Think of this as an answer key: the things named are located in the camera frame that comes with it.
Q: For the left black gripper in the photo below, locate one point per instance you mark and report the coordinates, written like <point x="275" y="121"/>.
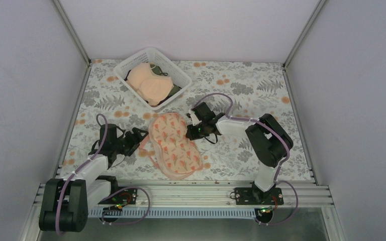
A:
<point x="134" y="143"/>

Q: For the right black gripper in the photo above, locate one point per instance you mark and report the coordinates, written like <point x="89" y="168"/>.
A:
<point x="191" y="134"/>

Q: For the peach floral mesh laundry bag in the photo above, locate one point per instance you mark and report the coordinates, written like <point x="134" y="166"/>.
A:
<point x="169" y="149"/>

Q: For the peach orange bra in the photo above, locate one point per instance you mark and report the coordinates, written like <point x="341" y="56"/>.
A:
<point x="138" y="81"/>

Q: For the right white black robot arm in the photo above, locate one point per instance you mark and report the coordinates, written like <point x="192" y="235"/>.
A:
<point x="268" y="139"/>

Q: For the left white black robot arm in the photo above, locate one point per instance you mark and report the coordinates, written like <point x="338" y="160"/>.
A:
<point x="68" y="200"/>

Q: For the green bra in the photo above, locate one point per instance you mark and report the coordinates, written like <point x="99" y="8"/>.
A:
<point x="160" y="85"/>

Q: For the floral patterned table mat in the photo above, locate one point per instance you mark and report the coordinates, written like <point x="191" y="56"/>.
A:
<point x="255" y="88"/>

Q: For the white plastic basket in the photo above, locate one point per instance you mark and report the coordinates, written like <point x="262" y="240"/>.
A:
<point x="152" y="55"/>

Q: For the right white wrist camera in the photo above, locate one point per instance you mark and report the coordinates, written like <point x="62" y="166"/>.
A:
<point x="193" y="118"/>

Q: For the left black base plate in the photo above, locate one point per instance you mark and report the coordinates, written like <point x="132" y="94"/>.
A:
<point x="124" y="197"/>

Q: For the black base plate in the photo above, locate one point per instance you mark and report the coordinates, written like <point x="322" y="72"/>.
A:
<point x="124" y="197"/>
<point x="254" y="196"/>

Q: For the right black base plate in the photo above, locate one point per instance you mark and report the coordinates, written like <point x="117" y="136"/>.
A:
<point x="254" y="196"/>

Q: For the white slotted cable duct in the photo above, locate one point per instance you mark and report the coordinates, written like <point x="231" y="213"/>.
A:
<point x="161" y="212"/>

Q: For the aluminium rail frame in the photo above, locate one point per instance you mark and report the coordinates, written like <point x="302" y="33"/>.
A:
<point x="201" y="190"/>

